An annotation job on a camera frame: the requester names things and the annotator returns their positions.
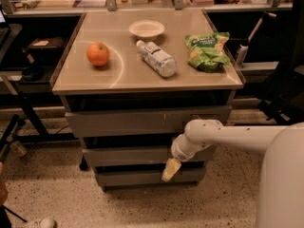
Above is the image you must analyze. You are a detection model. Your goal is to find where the black box with label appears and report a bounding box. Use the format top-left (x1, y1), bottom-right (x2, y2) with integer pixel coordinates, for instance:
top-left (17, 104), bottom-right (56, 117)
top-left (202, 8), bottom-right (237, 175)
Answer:
top-left (27, 37), bottom-right (67, 54)

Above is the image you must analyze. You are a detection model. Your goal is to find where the black office chair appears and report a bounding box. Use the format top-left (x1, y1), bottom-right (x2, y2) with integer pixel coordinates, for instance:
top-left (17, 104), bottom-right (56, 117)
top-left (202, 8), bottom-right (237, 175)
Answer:
top-left (257, 0), bottom-right (304, 125)

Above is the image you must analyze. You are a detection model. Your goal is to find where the black desk stand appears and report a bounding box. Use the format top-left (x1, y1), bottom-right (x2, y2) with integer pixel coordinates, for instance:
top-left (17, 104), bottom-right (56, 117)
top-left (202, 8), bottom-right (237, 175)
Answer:
top-left (0, 91), bottom-right (76, 150)

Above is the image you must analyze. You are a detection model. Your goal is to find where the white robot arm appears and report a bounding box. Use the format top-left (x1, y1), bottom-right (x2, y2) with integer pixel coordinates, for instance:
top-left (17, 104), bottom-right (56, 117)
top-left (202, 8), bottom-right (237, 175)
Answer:
top-left (161, 119), bottom-right (304, 228)

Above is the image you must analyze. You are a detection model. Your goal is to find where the grey drawer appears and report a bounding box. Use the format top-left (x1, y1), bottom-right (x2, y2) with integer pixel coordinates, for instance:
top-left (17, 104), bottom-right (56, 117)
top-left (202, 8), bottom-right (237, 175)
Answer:
top-left (81, 142), bottom-right (217, 168)
top-left (95, 167), bottom-right (205, 187)
top-left (66, 105), bottom-right (232, 138)

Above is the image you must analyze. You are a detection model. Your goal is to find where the white shoe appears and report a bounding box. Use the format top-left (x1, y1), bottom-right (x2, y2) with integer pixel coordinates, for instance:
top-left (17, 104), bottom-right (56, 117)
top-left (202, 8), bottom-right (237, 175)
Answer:
top-left (22, 218), bottom-right (57, 228)

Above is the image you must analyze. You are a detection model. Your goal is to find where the green chip bag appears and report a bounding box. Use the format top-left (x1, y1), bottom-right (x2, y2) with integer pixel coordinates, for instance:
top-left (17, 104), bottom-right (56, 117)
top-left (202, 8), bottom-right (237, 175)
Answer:
top-left (184, 32), bottom-right (230, 73)

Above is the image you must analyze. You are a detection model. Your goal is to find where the grey top drawer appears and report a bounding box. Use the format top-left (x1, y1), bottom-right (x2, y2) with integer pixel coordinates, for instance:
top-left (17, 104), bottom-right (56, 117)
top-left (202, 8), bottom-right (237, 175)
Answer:
top-left (66, 105), bottom-right (232, 138)

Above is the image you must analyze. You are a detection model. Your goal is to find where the small bottle on floor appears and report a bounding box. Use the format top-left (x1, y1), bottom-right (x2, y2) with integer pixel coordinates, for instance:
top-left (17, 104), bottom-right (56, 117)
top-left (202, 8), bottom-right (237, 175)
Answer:
top-left (8, 137), bottom-right (28, 158)

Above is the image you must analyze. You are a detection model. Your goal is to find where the white black handheld tool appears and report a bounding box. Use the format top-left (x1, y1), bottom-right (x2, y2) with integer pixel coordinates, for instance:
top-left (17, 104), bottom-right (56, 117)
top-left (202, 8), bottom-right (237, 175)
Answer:
top-left (235, 11), bottom-right (276, 67)

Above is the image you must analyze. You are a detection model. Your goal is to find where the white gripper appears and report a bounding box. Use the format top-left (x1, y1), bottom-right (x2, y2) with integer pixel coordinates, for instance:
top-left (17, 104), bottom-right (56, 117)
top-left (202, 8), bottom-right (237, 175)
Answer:
top-left (161, 134), bottom-right (203, 181)

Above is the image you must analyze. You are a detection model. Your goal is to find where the clear plastic water bottle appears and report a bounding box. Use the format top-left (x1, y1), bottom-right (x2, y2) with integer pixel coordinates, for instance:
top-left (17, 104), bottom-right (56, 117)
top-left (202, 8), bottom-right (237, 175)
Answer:
top-left (136, 40), bottom-right (177, 78)

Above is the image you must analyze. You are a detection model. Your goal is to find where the white bowl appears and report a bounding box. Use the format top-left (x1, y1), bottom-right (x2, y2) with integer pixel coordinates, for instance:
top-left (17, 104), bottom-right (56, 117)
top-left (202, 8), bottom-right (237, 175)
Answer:
top-left (129, 20), bottom-right (164, 41)

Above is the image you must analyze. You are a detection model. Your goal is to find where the grey drawer cabinet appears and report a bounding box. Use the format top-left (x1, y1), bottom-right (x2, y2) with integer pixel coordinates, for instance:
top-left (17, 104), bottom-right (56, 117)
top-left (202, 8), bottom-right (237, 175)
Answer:
top-left (52, 9), bottom-right (243, 176)

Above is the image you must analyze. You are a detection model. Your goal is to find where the orange apple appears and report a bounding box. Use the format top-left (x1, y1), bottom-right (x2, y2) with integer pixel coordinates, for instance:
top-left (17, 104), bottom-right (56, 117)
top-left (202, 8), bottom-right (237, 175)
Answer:
top-left (86, 43), bottom-right (110, 67)

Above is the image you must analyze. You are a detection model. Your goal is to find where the grey bottom drawer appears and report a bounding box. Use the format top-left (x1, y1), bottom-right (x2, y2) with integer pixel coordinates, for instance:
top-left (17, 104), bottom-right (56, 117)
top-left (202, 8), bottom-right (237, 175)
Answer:
top-left (95, 167), bottom-right (205, 187)

